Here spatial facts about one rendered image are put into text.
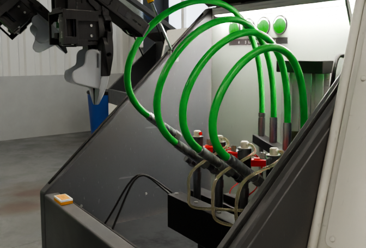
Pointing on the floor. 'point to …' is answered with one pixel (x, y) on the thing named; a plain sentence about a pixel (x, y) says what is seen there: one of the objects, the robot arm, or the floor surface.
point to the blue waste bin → (98, 110)
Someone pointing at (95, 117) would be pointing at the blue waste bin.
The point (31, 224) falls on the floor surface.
